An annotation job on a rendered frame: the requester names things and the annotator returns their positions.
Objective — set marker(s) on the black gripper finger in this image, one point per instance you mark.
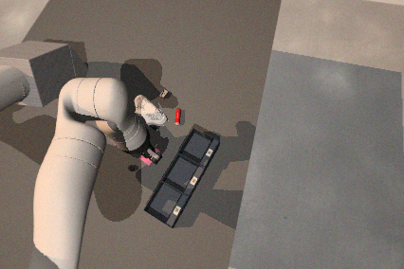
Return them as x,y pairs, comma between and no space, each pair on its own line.
152,155

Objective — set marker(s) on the dark grey rack of three bins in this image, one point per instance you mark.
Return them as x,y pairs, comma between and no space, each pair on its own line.
181,179

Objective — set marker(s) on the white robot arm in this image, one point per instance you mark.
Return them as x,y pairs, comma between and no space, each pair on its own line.
69,171

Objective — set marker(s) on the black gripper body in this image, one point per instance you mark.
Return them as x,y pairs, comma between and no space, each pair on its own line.
144,147

